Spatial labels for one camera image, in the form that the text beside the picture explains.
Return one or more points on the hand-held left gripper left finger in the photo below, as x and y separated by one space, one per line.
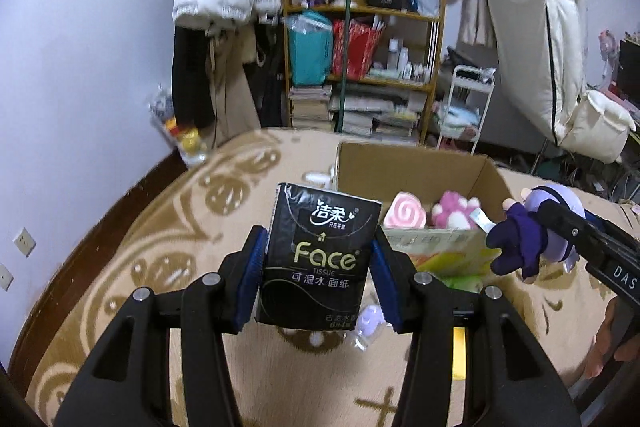
251 279

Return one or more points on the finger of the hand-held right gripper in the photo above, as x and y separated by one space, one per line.
602 222
562 216

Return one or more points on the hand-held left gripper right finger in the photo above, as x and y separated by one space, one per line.
388 283

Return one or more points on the purple plush doll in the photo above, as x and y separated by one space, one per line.
517 242

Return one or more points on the black tissue pack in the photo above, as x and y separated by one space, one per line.
315 257

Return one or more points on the pink swirl lollipop plush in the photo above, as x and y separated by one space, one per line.
410 213

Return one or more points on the pink plush toy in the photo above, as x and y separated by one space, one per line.
452 209

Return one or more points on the cardboard box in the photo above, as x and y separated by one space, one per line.
450 174

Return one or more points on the person's right hand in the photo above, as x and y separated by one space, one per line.
602 342

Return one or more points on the small lavender plush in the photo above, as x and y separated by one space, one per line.
371 321

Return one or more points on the beige patterned blanket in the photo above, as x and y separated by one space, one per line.
165 252

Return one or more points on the small white packet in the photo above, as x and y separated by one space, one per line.
320 177

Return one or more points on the white trolley cart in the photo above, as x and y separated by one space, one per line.
465 117

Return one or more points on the clear plastic bag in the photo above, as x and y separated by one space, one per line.
182 132

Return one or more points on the white mattress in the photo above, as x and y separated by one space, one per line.
530 37

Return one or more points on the stack of books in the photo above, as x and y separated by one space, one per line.
310 107

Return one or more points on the beige coat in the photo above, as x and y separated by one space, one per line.
232 92

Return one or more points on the black coat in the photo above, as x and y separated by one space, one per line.
192 77

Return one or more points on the group of white bottles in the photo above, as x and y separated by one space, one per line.
402 59

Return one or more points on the green pole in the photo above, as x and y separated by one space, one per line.
345 57

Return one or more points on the teal bag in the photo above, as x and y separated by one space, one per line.
310 52

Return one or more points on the red bag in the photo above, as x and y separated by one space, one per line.
357 49

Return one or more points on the wooden shelf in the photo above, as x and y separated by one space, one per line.
380 13

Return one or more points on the white wall socket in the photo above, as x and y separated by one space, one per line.
5 277
24 241

